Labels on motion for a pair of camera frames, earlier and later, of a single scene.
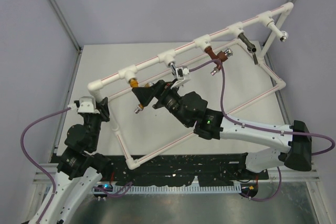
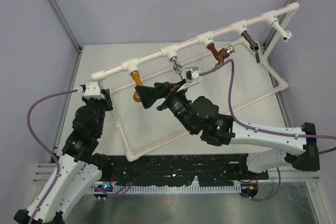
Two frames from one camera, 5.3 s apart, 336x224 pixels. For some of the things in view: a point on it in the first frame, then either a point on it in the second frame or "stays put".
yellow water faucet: [134, 83] to [136, 77]
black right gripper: [146, 94] stays put
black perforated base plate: [209, 169] stays put
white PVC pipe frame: [168, 57] to [170, 52]
